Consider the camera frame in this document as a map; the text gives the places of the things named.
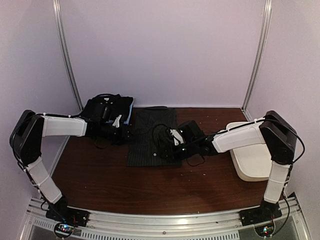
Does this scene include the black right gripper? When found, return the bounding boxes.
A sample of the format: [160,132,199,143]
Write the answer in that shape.
[160,139,198,161]

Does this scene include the dark pinstriped long sleeve shirt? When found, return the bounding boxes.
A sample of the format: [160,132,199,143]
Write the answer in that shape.
[127,106,182,167]

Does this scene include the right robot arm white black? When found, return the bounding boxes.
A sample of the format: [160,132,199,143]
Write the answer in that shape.
[151,110,302,221]

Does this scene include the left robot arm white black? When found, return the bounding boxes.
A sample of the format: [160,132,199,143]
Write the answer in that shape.
[9,103,132,222]

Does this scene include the white plastic basin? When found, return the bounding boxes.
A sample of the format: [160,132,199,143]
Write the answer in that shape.
[225,121,276,182]

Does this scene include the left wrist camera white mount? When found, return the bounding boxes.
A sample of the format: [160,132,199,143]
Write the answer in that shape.
[112,114,124,129]

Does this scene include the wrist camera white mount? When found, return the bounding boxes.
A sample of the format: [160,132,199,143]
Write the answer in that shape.
[112,114,124,129]
[170,129,185,146]

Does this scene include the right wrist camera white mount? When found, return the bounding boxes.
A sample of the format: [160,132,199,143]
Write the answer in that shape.
[170,129,185,146]

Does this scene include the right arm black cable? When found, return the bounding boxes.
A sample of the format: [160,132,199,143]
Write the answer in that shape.
[152,123,173,148]

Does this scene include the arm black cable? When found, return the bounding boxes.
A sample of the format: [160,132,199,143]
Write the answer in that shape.
[9,113,51,173]
[152,123,173,148]

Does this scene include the aluminium front rail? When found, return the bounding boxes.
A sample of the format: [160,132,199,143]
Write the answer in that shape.
[18,197,312,240]

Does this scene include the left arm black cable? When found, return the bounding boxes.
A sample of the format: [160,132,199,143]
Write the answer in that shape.
[9,113,51,173]

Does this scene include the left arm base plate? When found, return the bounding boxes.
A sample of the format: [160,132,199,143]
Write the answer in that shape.
[45,207,90,227]

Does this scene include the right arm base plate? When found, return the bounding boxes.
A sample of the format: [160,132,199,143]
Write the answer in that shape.
[239,206,283,227]

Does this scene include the left aluminium corner post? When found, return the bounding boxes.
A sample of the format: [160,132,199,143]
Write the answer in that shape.
[51,0,83,110]

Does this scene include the aluminium corner post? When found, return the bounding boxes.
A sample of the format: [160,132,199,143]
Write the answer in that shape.
[241,0,273,114]
[51,0,83,110]

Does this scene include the right aluminium corner post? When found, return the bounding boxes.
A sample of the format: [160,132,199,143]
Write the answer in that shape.
[241,0,273,114]

